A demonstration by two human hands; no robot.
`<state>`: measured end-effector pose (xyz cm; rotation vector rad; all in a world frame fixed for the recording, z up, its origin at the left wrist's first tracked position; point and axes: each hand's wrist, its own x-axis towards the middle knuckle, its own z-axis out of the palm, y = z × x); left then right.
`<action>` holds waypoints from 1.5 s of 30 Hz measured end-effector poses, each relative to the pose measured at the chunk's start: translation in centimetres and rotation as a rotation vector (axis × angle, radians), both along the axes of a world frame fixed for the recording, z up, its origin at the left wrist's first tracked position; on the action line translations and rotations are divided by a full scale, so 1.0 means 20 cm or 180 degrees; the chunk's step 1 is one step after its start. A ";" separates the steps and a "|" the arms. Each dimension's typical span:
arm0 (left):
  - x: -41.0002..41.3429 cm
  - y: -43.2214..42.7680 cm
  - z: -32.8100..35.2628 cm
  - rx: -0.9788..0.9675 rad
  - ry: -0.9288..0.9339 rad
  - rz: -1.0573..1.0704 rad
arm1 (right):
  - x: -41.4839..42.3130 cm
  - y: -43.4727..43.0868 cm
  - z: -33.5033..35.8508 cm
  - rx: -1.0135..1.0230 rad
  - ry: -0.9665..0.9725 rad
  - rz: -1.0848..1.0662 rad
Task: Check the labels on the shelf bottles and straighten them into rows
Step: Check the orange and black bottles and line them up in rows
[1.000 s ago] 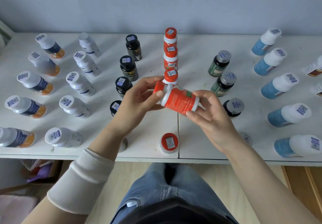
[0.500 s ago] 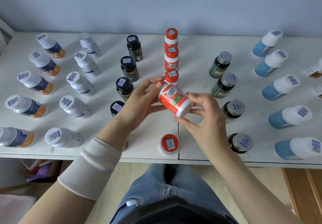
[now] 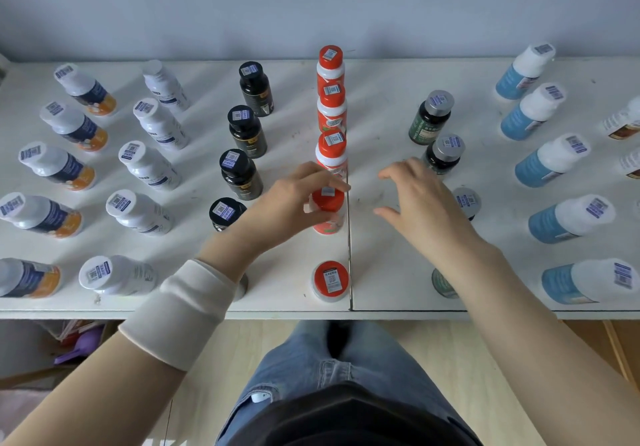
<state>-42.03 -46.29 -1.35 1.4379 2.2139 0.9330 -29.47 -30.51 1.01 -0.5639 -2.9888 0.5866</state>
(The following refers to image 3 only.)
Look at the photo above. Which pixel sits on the person's left hand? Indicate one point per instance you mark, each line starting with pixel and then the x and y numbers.
pixel 285 210

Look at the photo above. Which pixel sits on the person's right hand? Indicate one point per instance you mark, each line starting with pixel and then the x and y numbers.
pixel 430 210

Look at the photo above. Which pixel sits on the silver cap green bottle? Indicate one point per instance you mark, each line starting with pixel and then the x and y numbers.
pixel 467 203
pixel 431 116
pixel 442 283
pixel 442 153

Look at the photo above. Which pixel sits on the white metal shelf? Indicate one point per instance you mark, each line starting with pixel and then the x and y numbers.
pixel 390 110

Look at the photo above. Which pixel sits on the white cap blue bottle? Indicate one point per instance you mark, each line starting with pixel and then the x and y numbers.
pixel 525 70
pixel 552 160
pixel 532 111
pixel 590 280
pixel 570 219

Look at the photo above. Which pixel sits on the white bottle brown label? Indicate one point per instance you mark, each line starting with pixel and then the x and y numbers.
pixel 631 163
pixel 622 123

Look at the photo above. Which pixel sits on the white cap navy orange bottle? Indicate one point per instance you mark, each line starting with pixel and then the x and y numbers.
pixel 27 278
pixel 40 215
pixel 56 165
pixel 74 125
pixel 85 89

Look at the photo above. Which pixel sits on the person's left forearm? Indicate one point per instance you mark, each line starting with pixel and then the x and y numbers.
pixel 100 390

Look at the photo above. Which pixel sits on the row of red-capped orange bottles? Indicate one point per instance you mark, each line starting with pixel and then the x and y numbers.
pixel 280 270

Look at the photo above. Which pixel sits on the person's blue jeans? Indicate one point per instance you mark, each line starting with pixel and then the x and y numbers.
pixel 310 360

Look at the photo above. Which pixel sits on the person's black shirt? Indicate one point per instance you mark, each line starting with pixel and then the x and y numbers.
pixel 350 420

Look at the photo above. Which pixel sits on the white knit wristband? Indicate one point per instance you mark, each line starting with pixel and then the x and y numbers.
pixel 180 310

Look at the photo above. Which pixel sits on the purple bag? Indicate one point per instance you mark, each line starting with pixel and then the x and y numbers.
pixel 80 345

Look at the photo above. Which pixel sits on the brown cardboard box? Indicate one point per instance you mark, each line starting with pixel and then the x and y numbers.
pixel 37 376

